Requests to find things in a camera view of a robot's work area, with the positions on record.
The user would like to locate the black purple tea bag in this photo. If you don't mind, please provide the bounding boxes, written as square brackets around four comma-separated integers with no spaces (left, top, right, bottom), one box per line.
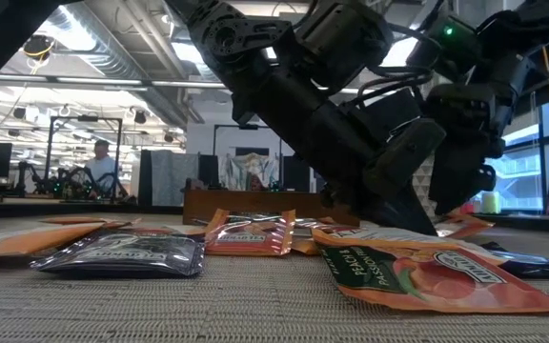
[30,228,207,278]
[481,240,549,281]

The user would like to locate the yellow-green cylinder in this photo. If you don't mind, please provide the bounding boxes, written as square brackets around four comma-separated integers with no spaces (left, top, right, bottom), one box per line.
[481,191,501,215]

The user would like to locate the person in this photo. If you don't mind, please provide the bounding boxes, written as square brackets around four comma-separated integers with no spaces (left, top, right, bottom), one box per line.
[83,138,119,199]

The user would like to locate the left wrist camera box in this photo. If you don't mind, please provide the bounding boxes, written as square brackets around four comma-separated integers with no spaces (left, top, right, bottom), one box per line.
[362,117,447,196]

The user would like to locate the grey partition panel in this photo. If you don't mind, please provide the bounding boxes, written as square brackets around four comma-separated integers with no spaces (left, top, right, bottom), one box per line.
[138,149,200,207]

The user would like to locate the colourful patterned cloth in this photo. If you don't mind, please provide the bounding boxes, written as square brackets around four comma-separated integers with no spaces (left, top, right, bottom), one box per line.
[218,151,280,192]

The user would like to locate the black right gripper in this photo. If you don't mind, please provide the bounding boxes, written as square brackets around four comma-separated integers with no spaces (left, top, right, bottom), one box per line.
[425,84,512,217]

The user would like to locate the silver ventilation duct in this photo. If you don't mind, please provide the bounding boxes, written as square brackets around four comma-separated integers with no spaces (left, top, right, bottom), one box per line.
[59,0,190,130]

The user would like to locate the long ceiling light strip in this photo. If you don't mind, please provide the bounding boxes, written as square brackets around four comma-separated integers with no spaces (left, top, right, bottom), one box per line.
[0,74,228,91]

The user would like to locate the ceiling cable reel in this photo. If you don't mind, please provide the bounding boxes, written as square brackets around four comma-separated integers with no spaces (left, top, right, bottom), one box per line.
[22,33,56,62]

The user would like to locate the black background table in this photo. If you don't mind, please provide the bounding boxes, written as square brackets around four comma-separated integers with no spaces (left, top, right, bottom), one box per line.
[0,195,184,219]

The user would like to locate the background black robot arms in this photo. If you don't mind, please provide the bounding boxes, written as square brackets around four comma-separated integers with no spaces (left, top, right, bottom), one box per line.
[14,160,131,201]

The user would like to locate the wooden tea organizer box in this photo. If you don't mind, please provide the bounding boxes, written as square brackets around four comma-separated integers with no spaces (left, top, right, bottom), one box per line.
[182,189,361,228]

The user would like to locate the grey woven placemat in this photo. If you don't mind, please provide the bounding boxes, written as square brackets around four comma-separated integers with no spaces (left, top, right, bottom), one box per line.
[0,213,549,343]

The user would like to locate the black background station frame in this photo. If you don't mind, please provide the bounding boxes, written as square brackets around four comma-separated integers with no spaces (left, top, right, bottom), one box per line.
[44,115,124,201]

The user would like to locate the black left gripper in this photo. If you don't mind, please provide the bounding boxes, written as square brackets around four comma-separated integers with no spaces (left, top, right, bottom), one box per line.
[234,61,438,236]

